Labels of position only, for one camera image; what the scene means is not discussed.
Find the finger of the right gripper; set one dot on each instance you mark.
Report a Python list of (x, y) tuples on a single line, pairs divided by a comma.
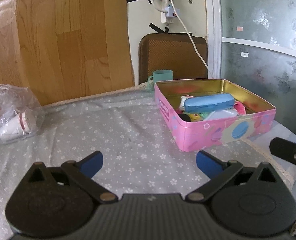
[(283, 149)]

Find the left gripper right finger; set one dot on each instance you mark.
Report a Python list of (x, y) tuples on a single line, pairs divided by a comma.
[(220, 174)]

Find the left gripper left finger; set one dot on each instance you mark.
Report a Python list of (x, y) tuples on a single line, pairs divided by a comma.
[(80, 174)]

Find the yellow cartoon tissue pack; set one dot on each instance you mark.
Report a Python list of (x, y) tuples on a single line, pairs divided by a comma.
[(195, 117)]

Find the blue glasses case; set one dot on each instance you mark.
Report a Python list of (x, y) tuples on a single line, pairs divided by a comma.
[(209, 103)]

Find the white birthday card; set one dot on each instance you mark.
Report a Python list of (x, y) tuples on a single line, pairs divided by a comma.
[(222, 114)]

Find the black object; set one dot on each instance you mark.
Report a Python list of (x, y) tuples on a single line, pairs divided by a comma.
[(185, 117)]

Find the pink tin box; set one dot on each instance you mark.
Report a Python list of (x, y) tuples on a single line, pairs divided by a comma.
[(194, 136)]

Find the white tube in bag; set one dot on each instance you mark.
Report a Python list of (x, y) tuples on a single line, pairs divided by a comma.
[(21, 124)]

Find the clear plastic bag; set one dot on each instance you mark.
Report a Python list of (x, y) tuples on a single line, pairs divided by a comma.
[(14, 100)]

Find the teal plastic cup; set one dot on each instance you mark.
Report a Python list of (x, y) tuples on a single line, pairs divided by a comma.
[(159, 75)]

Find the frosted glass door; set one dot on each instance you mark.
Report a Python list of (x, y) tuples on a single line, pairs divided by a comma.
[(255, 47)]

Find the wooden panel board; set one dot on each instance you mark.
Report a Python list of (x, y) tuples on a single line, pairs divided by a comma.
[(65, 49)]

